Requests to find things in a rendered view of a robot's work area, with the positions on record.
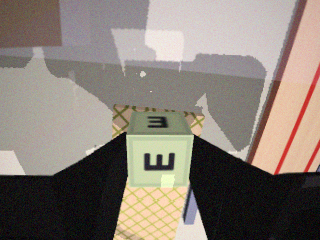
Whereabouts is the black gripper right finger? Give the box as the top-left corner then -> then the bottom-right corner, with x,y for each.
189,134 -> 320,240

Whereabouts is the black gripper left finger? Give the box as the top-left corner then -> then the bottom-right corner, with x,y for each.
0,132 -> 128,240

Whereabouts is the pale green labelled cube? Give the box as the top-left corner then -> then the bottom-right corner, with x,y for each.
126,112 -> 194,188

